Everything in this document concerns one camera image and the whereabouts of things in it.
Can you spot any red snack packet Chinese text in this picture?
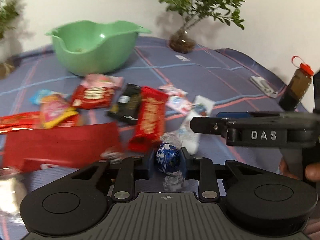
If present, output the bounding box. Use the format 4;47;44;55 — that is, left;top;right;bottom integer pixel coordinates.
127;86;168;154

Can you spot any left potted plant clear pot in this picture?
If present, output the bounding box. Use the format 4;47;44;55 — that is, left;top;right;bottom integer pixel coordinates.
1;0;23;80

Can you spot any large red flat packet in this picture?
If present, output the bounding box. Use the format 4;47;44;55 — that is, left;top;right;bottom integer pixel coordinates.
2;122;123;173

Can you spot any long red snack bar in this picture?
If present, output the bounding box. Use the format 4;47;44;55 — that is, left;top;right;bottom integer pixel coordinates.
0;111;82;134

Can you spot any white small device on table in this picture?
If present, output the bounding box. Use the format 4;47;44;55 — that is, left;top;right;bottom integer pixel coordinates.
249;76;278;99

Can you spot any small pink white candy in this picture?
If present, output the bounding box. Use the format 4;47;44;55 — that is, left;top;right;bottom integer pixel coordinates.
158;85;192;115

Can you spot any white nougat clear wrapper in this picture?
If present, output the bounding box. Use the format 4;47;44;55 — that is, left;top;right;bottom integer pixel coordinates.
1;167;27;218

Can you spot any black small snack packet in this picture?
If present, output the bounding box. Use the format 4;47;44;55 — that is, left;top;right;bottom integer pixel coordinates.
107;83;142;125

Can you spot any green plastic bowl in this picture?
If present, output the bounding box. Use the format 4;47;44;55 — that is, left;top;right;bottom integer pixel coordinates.
46;20;151;76

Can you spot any red square snack packet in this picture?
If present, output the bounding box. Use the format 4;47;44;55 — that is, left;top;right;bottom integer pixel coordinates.
71;85;115;110

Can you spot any white blueberry snack bar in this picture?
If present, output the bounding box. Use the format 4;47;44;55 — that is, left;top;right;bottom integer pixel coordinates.
177;95;215;155

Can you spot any yellow pink snack packet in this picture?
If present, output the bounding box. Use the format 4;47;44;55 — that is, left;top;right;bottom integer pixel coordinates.
40;94;79;129

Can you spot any right plant in glass vase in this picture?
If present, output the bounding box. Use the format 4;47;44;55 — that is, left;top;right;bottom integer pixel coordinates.
159;0;245;54

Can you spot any blue foil chocolate ball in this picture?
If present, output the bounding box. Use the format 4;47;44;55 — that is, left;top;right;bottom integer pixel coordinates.
155;132;186;192

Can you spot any person hand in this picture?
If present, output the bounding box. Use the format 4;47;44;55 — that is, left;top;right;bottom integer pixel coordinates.
279;158;320;183

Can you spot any light blue snack packet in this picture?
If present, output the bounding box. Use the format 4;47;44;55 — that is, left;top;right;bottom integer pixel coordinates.
29;89;69;105

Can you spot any dark bottle red cap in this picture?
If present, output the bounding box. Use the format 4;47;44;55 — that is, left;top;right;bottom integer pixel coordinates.
279;55;314;111

